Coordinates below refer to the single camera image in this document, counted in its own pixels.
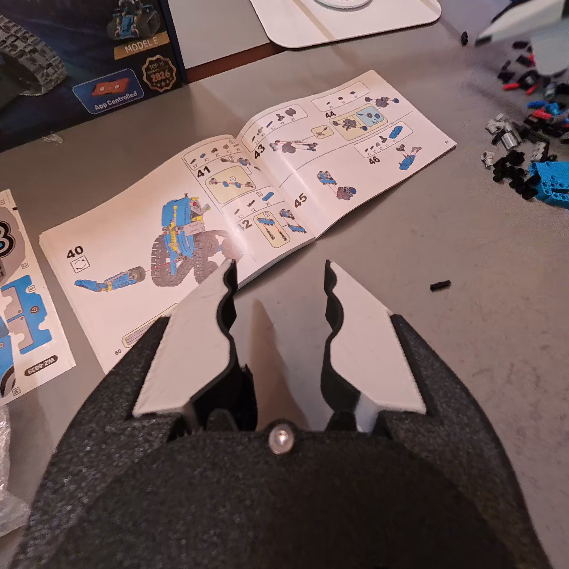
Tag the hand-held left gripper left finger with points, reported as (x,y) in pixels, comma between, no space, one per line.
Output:
(191,351)

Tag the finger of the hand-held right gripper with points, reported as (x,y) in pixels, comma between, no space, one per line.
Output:
(524,20)

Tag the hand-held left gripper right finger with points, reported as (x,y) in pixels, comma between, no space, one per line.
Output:
(373,355)

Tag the black pin connector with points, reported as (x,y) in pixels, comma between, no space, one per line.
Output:
(440,285)

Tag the pile of building brick pieces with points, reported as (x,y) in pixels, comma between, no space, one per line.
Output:
(506,138)

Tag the grey desk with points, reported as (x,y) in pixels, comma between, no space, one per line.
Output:
(466,355)

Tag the sticker sheet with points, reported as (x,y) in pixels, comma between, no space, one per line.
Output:
(40,338)

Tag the light blue curved panel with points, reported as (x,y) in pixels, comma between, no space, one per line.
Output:
(551,182)

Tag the instruction booklet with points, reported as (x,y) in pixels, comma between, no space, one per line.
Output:
(311,178)

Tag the clear plastic bag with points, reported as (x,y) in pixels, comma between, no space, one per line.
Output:
(9,502)

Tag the clear plastic scrap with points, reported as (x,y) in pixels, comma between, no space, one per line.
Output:
(52,138)

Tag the toy kit box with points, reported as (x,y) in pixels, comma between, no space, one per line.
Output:
(89,53)

